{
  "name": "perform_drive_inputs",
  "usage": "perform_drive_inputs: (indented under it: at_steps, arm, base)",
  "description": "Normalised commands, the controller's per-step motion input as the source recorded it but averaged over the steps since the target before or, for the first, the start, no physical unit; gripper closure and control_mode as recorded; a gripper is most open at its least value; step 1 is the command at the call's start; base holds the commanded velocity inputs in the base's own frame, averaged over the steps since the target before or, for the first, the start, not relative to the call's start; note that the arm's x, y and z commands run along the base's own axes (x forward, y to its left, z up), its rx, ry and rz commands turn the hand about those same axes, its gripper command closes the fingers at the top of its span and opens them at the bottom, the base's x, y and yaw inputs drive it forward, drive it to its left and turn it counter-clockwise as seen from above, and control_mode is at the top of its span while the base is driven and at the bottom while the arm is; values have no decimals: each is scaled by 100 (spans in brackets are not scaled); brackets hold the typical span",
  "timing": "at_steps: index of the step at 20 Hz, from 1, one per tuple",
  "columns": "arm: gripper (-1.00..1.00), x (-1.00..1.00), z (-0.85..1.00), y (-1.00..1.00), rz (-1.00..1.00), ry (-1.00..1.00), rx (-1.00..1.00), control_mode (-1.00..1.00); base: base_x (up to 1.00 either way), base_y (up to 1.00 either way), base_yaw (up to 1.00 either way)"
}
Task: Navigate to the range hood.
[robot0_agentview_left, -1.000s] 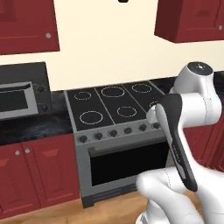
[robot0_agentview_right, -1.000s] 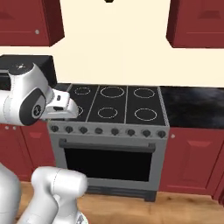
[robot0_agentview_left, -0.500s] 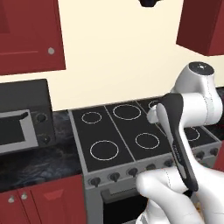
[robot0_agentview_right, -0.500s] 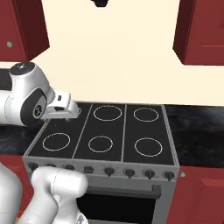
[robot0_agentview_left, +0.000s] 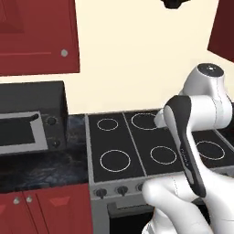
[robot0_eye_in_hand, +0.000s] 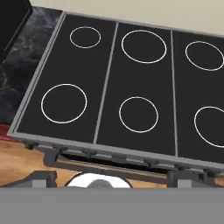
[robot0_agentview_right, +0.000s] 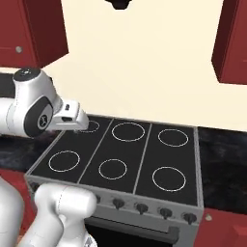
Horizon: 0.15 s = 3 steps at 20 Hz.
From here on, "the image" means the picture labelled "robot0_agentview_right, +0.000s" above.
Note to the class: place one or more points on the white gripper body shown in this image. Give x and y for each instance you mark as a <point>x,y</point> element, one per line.
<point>74,123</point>

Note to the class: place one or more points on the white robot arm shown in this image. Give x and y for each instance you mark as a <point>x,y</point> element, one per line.
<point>29,106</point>

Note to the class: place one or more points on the black range hood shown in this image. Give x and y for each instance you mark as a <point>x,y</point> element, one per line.
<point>119,3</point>

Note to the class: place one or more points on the black hob grey stove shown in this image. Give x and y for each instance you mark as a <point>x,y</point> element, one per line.
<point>128,154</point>

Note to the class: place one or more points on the black stove knob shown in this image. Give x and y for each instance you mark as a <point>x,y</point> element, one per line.
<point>190,217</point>
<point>33,186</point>
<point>166,212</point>
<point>97,199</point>
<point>118,203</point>
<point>142,207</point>

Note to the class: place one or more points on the black appliance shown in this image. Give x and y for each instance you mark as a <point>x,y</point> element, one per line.
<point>6,85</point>

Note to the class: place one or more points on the black oven door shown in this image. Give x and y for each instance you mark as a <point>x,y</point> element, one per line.
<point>122,239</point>

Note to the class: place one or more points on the round grey base cupboard knob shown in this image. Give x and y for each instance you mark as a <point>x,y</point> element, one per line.
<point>208,217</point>

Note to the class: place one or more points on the red base cupboard with knob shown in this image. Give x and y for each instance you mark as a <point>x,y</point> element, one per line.
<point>225,231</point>

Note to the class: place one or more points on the red wall cupboard with knob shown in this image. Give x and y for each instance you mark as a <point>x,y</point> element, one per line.
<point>35,25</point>

